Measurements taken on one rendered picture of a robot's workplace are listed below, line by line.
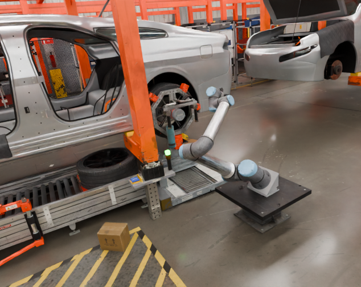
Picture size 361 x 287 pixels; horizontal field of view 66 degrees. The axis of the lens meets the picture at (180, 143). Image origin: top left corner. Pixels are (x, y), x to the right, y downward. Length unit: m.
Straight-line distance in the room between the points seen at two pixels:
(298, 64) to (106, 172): 3.48
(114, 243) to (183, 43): 2.23
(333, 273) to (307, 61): 3.42
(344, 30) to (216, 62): 2.45
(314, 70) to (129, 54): 3.31
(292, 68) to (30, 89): 3.83
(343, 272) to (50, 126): 2.79
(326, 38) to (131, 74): 3.39
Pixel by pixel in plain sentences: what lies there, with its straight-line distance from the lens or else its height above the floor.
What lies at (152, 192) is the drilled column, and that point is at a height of 0.31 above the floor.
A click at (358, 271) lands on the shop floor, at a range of 2.47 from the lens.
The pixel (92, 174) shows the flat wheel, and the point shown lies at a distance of 2.97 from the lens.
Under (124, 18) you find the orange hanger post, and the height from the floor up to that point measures 1.86.
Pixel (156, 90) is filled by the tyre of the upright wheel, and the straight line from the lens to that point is 3.22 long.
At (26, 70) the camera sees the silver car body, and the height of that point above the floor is 1.54.
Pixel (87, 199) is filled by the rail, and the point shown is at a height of 0.32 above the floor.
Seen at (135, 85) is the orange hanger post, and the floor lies 1.31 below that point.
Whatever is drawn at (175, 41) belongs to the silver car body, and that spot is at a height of 1.63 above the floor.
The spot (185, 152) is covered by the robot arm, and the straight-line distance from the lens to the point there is 2.05.
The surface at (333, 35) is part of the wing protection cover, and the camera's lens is 5.17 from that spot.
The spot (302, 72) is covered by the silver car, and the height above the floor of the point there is 0.92.
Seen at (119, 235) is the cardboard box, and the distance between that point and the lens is 2.51.
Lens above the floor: 1.66
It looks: 21 degrees down
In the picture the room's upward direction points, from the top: 7 degrees counter-clockwise
